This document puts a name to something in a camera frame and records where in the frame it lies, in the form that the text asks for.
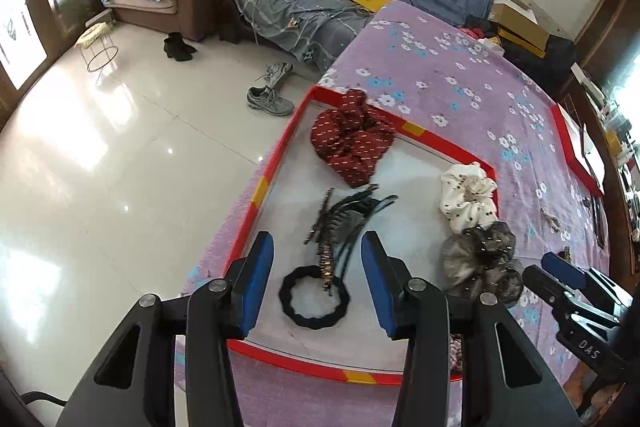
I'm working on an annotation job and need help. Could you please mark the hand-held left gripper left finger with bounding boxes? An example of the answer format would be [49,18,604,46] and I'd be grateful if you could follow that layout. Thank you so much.
[56,231,276,427]

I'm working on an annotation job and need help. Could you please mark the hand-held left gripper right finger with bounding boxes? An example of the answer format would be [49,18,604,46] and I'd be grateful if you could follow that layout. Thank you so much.
[361,230,581,427]

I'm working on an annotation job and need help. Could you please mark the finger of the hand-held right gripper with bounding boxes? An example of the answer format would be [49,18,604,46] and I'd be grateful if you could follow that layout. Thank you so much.
[522,264,621,333]
[542,252,628,313]

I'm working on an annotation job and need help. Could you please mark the black ribbed hair tie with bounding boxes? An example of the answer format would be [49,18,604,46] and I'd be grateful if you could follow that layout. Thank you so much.
[278,264,351,332]

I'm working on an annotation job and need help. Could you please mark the brown sequined hair clip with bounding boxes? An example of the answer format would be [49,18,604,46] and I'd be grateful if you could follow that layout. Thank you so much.
[303,188,337,294]

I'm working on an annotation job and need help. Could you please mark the grey black mesh scrunchie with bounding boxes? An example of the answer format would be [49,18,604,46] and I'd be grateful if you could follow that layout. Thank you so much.
[440,222,525,309]

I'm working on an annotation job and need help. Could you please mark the black long hair clip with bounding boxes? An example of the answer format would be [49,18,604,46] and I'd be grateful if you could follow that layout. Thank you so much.
[325,184,400,285]

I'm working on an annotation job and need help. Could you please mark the red plaid scrunchie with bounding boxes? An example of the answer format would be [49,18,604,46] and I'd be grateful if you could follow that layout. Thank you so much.
[447,334,463,375]

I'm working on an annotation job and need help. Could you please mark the red box lid tray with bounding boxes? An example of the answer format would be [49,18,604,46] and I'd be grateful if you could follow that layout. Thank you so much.
[226,86,501,385]

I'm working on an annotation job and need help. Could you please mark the white dotted scrunchie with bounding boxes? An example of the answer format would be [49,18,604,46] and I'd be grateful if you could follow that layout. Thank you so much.
[439,162,499,235]

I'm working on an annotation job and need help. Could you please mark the red polka dot scrunchie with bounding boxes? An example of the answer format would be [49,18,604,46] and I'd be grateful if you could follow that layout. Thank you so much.
[310,89,397,188]

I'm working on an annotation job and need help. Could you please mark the black headband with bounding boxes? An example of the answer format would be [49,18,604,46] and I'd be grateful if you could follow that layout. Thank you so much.
[594,196,608,249]

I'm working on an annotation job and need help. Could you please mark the white paper sheets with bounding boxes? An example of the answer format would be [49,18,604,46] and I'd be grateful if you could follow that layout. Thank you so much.
[582,124,606,180]

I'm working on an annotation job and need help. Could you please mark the red flat box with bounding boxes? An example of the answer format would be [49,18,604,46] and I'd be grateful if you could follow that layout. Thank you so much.
[550,104,606,198]

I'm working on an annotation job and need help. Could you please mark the grey sneaker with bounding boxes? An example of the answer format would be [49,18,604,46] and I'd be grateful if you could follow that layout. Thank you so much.
[246,86,296,116]
[260,62,293,88]

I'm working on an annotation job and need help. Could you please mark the black bag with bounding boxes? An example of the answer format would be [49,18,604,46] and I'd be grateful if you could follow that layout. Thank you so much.
[542,34,578,80]

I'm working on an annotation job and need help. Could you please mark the yellow flat box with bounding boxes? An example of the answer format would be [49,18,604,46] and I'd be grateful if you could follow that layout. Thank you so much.
[497,29,546,58]

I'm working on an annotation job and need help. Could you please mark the black ankle boots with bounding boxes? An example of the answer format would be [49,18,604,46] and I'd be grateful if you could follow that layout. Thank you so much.
[164,32,197,62]

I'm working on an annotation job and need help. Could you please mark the brown cardboard box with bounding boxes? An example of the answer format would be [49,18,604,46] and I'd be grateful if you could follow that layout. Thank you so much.
[492,2,548,45]

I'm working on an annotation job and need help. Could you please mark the grey blue star sheet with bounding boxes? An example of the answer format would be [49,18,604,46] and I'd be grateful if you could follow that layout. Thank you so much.
[215,0,373,70]

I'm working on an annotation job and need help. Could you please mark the yellow cloth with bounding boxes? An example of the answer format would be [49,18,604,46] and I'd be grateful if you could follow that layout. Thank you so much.
[76,22,108,48]

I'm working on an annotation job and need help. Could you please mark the wooden glass door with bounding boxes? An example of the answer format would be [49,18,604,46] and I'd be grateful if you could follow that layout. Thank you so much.
[0,0,156,108]

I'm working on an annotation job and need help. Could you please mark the black cable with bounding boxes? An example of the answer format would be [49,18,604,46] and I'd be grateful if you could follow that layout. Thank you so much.
[20,389,66,409]

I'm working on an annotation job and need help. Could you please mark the metal wire stand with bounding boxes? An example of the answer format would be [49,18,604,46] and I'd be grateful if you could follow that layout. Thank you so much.
[85,42,119,75]

